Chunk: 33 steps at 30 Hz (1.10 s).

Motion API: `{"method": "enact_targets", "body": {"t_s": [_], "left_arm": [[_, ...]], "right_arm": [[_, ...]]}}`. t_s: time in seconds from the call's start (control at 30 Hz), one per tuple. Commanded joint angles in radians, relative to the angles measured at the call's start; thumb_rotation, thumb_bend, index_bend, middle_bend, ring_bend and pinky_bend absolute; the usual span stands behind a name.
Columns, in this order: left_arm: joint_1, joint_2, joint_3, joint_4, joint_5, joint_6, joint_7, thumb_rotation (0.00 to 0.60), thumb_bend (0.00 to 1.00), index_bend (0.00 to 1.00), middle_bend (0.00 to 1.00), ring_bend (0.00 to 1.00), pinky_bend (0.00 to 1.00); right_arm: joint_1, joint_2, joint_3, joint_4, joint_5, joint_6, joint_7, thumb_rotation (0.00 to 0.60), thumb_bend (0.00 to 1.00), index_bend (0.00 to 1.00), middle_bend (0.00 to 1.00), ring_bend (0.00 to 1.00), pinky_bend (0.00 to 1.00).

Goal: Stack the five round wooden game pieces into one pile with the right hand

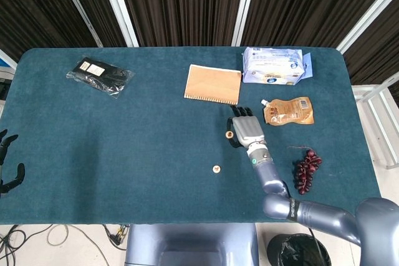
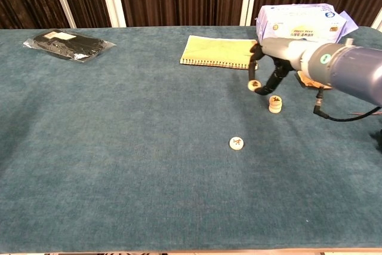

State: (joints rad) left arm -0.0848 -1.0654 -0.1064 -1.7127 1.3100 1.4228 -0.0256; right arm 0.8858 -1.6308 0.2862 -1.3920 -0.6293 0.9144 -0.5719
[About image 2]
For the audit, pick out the spiral-bound paper notebook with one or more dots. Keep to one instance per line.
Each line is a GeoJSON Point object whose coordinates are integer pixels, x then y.
{"type": "Point", "coordinates": [215, 52]}

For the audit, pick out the round wooden chess piece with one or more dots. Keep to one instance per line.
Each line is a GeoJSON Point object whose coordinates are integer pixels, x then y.
{"type": "Point", "coordinates": [274, 106]}
{"type": "Point", "coordinates": [275, 99]}
{"type": "Point", "coordinates": [254, 84]}
{"type": "Point", "coordinates": [274, 111]}
{"type": "Point", "coordinates": [236, 143]}

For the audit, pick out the brown spout pouch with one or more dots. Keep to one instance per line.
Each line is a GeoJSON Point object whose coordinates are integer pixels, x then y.
{"type": "Point", "coordinates": [307, 81]}

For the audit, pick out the white tissue pack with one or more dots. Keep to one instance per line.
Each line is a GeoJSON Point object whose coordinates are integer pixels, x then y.
{"type": "Point", "coordinates": [298, 25]}

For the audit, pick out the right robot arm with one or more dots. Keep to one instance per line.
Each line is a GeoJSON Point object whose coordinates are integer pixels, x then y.
{"type": "Point", "coordinates": [349, 70]}

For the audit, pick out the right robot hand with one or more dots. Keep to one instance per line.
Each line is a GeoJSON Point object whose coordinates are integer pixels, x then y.
{"type": "Point", "coordinates": [283, 52]}

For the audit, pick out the blue felt table cover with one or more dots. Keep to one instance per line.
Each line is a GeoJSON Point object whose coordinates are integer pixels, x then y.
{"type": "Point", "coordinates": [119, 147]}

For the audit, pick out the black garment in clear bag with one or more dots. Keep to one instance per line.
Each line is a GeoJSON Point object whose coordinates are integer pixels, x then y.
{"type": "Point", "coordinates": [68, 46]}

